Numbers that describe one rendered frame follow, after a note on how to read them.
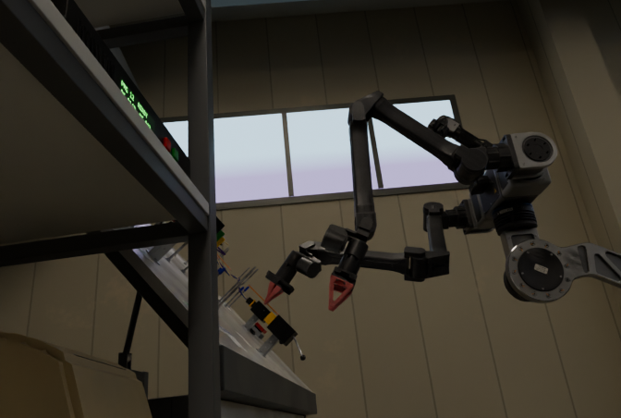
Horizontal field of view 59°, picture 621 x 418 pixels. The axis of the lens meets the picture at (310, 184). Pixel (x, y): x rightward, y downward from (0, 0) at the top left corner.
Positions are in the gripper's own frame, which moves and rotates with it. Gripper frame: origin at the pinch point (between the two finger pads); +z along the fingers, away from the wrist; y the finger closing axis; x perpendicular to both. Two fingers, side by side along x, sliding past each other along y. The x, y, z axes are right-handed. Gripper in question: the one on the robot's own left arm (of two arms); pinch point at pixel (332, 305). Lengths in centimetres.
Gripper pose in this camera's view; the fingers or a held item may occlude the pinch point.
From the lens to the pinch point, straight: 152.6
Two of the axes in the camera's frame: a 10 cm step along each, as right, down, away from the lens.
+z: -4.1, 8.3, -3.9
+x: 9.1, 3.7, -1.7
